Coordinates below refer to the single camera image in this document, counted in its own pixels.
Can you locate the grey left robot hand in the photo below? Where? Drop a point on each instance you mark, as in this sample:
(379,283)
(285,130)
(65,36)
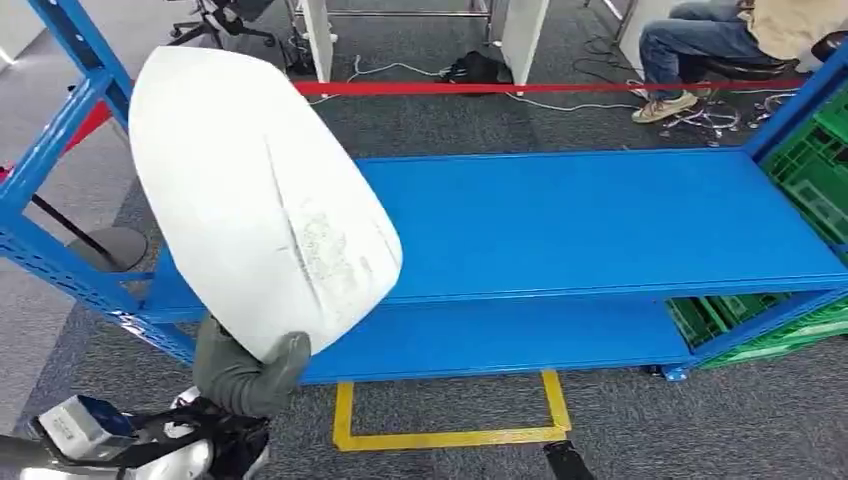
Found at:
(232,381)

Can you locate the white plastic shell part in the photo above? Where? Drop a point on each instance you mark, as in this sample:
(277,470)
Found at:
(232,185)

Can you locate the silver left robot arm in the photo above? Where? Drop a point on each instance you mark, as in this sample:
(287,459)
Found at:
(189,460)

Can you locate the black robot foot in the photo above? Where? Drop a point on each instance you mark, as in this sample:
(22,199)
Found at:
(566,464)

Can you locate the black office chair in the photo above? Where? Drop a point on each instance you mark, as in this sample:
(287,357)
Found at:
(228,16)

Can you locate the blue metal rack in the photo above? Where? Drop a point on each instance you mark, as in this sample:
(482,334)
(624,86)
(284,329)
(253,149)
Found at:
(563,218)

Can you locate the red barrier tape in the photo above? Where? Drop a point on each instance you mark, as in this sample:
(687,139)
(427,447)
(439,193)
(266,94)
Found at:
(464,87)

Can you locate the black bag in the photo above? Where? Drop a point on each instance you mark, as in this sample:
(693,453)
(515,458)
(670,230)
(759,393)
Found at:
(477,69)

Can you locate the person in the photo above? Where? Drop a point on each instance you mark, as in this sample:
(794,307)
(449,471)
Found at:
(682,40)

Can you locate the black stool chrome base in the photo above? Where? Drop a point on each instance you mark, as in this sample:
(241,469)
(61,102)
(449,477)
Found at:
(831,48)
(748,68)

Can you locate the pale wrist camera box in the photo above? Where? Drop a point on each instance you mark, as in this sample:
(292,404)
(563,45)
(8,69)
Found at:
(79,424)

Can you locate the black barrier post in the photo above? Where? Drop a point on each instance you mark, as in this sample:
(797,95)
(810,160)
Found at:
(112,248)

